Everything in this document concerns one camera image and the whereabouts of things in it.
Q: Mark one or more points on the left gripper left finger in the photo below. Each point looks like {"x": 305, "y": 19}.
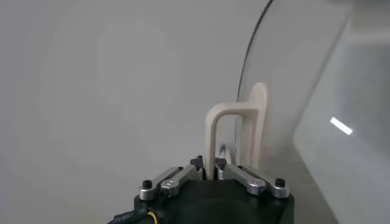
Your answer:
{"x": 176, "y": 181}

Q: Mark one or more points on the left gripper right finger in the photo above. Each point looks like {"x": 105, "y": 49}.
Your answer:
{"x": 246, "y": 181}

